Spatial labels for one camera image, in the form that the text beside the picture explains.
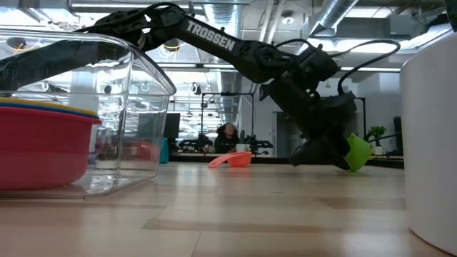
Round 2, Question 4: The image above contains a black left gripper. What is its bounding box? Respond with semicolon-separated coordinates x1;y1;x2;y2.
259;79;358;171

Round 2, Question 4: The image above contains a green measuring cup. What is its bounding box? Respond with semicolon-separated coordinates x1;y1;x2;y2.
344;133;373;173

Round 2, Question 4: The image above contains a medium blue measuring cup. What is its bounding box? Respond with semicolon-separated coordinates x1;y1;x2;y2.
0;102;101;119

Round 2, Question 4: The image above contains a yellow measuring cup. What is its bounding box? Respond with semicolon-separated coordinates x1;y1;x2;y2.
0;96;98;116

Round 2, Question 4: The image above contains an orange measuring cup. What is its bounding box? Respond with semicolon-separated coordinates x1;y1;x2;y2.
208;151;253;169

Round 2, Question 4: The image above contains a clear plastic basket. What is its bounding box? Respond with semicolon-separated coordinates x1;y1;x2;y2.
0;28;178;199

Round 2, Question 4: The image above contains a small potted green plant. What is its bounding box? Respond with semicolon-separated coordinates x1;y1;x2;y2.
364;125;388;156

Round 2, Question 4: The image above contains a person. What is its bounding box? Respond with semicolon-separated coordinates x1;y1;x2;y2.
213;123;241;155

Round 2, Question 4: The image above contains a white plant pot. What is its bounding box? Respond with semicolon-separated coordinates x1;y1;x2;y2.
399;31;457;256

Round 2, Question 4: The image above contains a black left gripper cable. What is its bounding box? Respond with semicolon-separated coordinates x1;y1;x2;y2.
274;38;401;96

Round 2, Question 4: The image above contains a silver ventilation duct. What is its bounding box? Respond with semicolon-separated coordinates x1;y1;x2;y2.
303;0;360;39

